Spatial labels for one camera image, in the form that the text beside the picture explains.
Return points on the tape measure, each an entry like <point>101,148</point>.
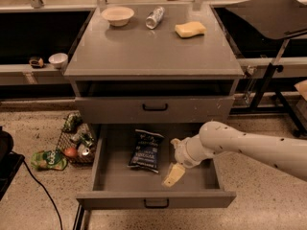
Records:
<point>36,62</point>

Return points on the open grey middle drawer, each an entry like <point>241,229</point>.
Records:
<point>117,186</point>

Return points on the black equipment at left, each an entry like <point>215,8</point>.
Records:
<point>10,162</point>

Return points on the beige paper bowl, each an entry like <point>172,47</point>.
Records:
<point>117,16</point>

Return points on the red apple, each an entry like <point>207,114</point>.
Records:
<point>71,152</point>

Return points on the silver soda can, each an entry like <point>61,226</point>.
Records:
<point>83,150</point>

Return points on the dark green snack bag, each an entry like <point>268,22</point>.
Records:
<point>72,121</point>

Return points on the silver crushed can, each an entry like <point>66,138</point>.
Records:
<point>155,17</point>

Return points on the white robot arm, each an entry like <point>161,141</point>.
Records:
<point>285,154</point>

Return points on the closed grey top drawer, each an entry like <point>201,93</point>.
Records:
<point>145,110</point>

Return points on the black wire basket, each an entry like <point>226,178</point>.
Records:
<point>72,140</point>

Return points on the black tray stand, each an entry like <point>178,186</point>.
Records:
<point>269,39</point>

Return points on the yellow sponge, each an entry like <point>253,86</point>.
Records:
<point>190,29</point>

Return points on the green soda can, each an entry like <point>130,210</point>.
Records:
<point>87,140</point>

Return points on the grey drawer cabinet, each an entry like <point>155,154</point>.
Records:
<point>134,61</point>

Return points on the small white bowl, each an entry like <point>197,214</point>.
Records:
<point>58,60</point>

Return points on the blue chip bag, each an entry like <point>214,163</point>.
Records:
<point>145,153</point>

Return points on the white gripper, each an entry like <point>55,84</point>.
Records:
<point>180,152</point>

